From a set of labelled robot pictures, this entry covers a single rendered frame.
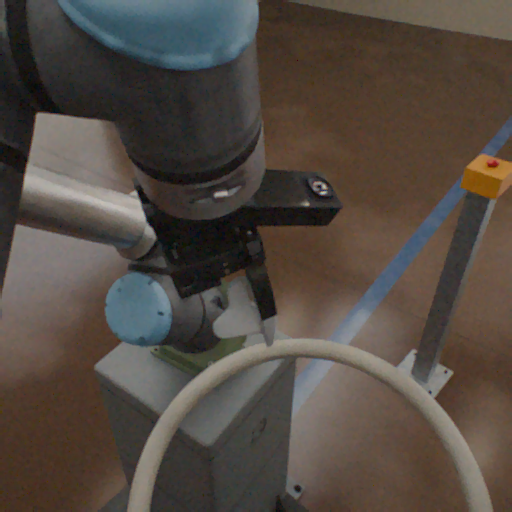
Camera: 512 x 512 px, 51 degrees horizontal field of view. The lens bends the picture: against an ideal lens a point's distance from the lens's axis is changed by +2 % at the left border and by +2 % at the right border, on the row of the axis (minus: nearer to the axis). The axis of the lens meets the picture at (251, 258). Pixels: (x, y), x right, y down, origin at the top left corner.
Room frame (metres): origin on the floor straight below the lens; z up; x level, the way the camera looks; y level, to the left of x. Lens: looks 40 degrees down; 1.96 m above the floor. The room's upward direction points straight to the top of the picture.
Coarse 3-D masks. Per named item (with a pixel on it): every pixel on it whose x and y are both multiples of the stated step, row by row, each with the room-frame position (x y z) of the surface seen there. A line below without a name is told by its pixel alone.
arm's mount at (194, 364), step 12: (228, 300) 0.93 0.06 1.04; (240, 336) 0.91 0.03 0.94; (156, 348) 0.93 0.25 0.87; (168, 348) 0.88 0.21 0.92; (216, 348) 0.85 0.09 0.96; (228, 348) 0.86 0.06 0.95; (240, 348) 0.91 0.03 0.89; (168, 360) 0.89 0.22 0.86; (180, 360) 0.87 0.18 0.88; (192, 360) 0.84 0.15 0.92; (204, 360) 0.84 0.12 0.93; (216, 360) 0.83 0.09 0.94; (192, 372) 0.85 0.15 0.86
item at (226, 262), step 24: (144, 192) 0.33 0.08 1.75; (168, 216) 0.31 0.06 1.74; (168, 240) 0.34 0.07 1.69; (192, 240) 0.33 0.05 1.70; (216, 240) 0.34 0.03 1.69; (240, 240) 0.34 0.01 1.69; (168, 264) 0.32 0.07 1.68; (192, 264) 0.32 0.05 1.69; (216, 264) 0.33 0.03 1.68; (240, 264) 0.34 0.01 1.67; (192, 288) 0.33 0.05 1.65
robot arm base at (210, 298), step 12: (216, 288) 0.94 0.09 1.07; (204, 300) 0.88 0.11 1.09; (216, 300) 0.91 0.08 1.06; (204, 312) 0.85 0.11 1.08; (216, 312) 0.88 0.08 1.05; (204, 324) 0.84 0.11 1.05; (204, 336) 0.83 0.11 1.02; (216, 336) 0.85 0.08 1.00; (180, 348) 0.83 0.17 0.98; (192, 348) 0.84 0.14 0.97; (204, 348) 0.84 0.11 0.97
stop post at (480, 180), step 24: (480, 168) 1.50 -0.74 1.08; (504, 168) 1.50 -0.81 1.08; (480, 192) 1.47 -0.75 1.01; (480, 216) 1.47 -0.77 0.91; (456, 240) 1.50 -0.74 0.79; (480, 240) 1.50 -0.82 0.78; (456, 264) 1.48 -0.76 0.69; (456, 288) 1.46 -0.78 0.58; (432, 312) 1.50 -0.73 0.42; (432, 336) 1.48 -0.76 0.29; (408, 360) 1.59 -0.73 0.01; (432, 360) 1.46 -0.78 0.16; (432, 384) 1.45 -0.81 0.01
